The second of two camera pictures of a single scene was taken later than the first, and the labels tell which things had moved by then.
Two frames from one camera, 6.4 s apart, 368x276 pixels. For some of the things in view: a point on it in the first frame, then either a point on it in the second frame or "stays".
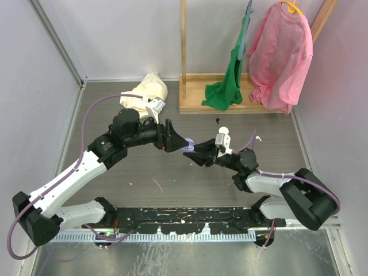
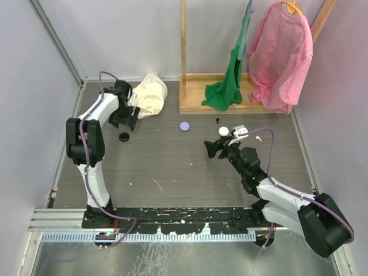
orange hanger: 292,8 stays
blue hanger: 248,11 stays
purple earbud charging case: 190,148 -> 184,126
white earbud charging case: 223,130 stays
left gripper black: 177,141 -> 115,120
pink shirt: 281,61 stays
